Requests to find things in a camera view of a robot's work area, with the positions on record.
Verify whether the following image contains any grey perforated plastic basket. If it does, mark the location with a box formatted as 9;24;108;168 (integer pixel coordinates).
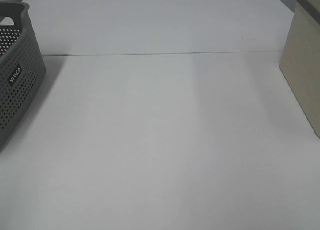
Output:
0;2;46;149

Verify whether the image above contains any beige storage bin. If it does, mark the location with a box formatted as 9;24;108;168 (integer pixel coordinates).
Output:
279;0;320;136

